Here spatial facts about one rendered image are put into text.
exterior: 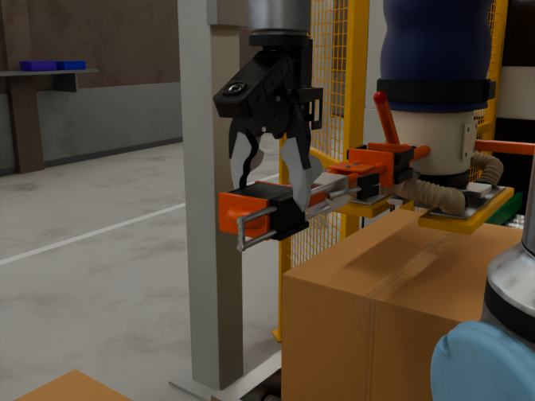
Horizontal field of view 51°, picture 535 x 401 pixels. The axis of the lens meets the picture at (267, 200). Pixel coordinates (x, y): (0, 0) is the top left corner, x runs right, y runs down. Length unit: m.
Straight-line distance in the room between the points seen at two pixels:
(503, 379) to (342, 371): 0.89
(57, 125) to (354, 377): 6.46
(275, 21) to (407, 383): 0.72
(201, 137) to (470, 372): 1.87
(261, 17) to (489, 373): 0.48
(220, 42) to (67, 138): 5.47
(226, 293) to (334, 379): 1.18
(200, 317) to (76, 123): 5.37
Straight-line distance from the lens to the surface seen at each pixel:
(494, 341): 0.30
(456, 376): 0.34
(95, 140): 7.70
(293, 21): 0.67
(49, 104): 7.28
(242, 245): 0.62
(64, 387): 1.64
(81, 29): 7.58
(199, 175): 2.17
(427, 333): 1.06
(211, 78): 2.07
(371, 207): 1.15
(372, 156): 0.97
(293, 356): 1.23
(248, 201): 0.68
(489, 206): 1.21
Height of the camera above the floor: 1.40
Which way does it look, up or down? 15 degrees down
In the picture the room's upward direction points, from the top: straight up
